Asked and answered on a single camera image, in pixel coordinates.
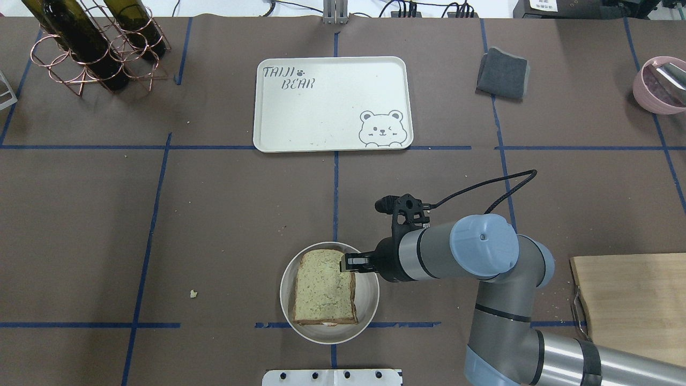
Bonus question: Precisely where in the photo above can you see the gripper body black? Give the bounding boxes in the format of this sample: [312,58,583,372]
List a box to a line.
[372,237,408,283]

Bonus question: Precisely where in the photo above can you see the bread slice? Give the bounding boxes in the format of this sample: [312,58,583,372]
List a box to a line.
[293,318,358,327]
[292,249,358,325]

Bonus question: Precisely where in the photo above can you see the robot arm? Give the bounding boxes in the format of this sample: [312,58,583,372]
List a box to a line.
[340,213,685,385]

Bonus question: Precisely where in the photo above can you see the cream bear tray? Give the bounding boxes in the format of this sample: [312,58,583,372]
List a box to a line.
[253,56,414,152]

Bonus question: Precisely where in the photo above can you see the round beige plate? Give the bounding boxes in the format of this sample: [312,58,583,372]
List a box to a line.
[279,241,380,345]

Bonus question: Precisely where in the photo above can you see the grey folded cloth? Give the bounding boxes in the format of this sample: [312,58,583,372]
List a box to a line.
[476,47,530,100]

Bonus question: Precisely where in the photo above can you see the wooden cutting board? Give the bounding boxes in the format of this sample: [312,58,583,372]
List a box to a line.
[570,253,684,385]

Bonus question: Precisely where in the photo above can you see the black box device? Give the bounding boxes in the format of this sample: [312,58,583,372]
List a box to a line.
[512,1,661,20]

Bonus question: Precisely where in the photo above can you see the pink bowl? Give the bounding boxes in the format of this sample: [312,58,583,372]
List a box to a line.
[633,56,685,115]

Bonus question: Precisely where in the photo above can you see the dark wine bottle lower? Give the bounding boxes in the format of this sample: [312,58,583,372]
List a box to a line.
[105,1,167,63]

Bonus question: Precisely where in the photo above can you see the dark wine bottle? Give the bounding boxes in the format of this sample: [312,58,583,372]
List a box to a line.
[22,1,130,91]
[105,1,167,63]

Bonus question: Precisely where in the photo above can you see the metal scoop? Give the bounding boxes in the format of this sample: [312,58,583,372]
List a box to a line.
[649,63,685,105]

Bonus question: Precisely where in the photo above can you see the dark wine bottle upper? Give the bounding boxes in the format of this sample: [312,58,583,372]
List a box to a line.
[22,1,130,91]

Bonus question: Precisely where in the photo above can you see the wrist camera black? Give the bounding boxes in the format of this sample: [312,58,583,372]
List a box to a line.
[374,194,432,237]

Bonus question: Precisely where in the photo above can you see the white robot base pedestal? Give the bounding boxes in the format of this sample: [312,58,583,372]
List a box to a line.
[262,368,404,385]

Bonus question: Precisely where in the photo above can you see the camera cable black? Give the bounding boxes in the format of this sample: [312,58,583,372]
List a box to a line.
[429,169,538,216]

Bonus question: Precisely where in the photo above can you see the aluminium frame post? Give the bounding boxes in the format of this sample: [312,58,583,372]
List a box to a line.
[323,0,349,25]

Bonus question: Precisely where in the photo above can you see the copper wire bottle rack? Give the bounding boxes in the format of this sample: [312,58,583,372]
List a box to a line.
[29,1,172,96]

